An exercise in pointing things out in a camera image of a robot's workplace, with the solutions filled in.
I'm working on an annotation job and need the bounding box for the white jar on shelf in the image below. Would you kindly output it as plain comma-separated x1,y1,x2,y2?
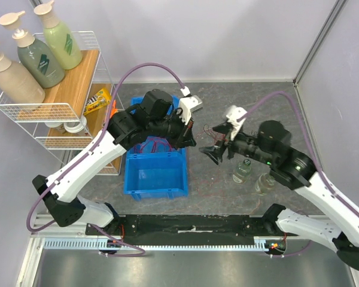
64,116,88,136

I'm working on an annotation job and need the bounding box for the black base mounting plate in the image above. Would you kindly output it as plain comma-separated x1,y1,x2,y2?
85,213,299,246

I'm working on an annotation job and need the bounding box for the orange plastic object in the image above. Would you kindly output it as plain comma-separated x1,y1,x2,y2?
109,100,118,118

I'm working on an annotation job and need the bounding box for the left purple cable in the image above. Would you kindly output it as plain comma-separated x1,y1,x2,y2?
26,62,192,233

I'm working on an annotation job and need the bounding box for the white slotted cable duct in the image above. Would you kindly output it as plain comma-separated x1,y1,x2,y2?
44,237,269,252

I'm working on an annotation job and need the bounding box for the right glass bottle green cap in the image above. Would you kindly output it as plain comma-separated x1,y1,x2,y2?
254,173,276,196

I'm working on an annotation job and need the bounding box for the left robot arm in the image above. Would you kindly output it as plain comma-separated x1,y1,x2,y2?
32,89,202,235

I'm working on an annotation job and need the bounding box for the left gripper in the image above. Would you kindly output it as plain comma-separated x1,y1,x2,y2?
150,109,197,151

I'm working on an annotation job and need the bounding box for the blue three-compartment bin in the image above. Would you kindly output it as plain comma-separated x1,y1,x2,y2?
124,94,188,201

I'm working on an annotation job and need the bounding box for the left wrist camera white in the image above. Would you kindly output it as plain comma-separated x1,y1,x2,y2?
178,96,203,125

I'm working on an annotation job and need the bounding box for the left glass bottle green cap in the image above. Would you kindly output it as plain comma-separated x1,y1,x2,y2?
232,158,252,184

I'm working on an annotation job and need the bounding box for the dark green pump bottle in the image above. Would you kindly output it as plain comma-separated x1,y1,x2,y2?
0,11,65,88

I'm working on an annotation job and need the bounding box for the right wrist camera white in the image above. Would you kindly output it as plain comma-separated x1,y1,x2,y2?
225,105,247,141

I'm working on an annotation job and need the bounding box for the white wire shelf rack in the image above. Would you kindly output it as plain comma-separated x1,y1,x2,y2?
0,31,114,166

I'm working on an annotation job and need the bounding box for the glass bottle green cap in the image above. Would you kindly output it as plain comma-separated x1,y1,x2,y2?
254,173,276,196
232,158,252,184

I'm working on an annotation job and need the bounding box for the yellow candy bag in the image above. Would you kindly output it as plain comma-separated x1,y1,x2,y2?
83,87,111,116

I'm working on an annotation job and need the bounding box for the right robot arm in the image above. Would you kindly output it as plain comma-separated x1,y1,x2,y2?
200,120,359,271

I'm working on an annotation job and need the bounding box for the beige pump bottle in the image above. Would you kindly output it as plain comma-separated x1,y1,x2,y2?
0,53,45,104

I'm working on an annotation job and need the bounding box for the aluminium corner post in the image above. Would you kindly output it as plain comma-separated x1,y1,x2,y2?
293,0,348,88

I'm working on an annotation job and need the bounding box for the light green pump bottle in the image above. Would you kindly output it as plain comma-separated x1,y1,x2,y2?
34,1,83,70

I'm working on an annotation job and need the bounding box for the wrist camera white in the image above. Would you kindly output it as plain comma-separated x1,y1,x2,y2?
225,105,247,141
178,96,203,125

